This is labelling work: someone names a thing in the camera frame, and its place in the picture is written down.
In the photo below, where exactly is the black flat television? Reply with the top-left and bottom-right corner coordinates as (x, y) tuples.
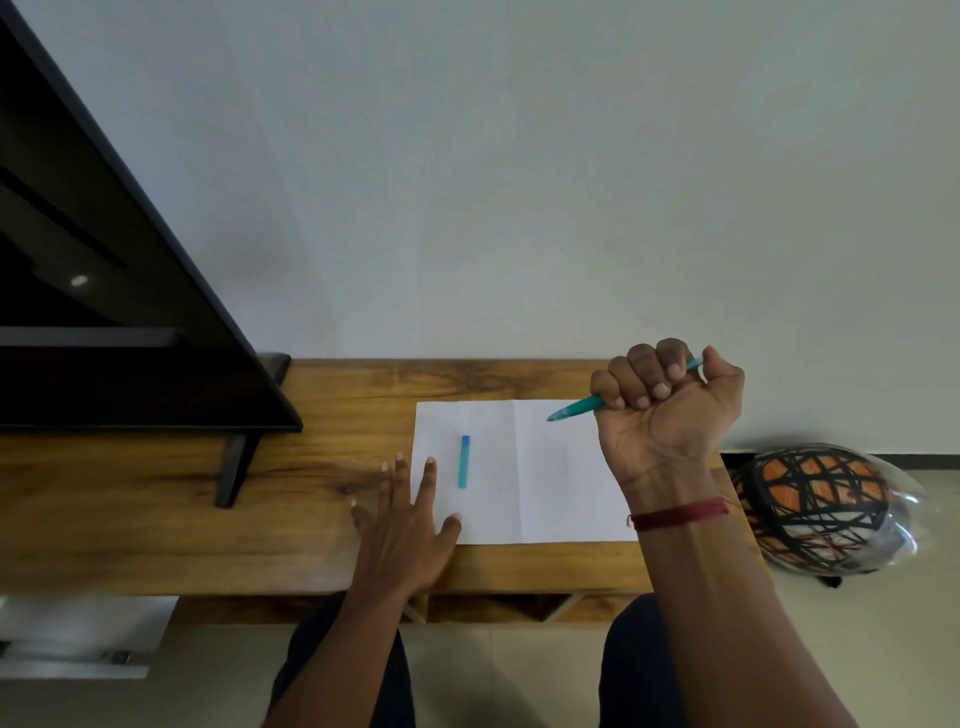
(0, 0), (304, 435)

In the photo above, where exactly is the person's right hand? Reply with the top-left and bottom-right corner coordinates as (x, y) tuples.
(590, 338), (746, 502)

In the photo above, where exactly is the person's left forearm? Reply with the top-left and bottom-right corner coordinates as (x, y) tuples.
(262, 581), (412, 728)

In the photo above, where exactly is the orange black patterned helmet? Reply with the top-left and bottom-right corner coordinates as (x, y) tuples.
(729, 445), (928, 588)

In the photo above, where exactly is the white paper sheet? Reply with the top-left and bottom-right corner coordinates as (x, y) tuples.
(410, 399), (636, 546)

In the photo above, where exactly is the person's leg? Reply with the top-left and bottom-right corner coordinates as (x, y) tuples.
(597, 594), (695, 728)
(268, 592), (418, 728)

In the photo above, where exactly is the red thread wristband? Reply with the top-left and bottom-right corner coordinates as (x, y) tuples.
(626, 497), (731, 533)

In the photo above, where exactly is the person's left leg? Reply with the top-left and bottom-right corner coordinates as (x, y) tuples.
(268, 592), (418, 728)

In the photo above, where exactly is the person's right forearm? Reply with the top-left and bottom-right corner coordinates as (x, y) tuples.
(624, 480), (861, 728)

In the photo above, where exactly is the person's left hand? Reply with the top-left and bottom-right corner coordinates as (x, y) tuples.
(349, 452), (463, 597)

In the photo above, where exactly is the black television stand foot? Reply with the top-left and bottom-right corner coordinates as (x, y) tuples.
(215, 352), (293, 510)

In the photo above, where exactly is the teal pen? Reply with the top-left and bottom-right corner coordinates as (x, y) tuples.
(546, 357), (705, 423)

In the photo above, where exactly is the white low cabinet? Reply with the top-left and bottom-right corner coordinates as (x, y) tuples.
(0, 595), (180, 681)

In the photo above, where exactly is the person's right leg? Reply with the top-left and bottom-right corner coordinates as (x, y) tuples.
(597, 594), (695, 728)

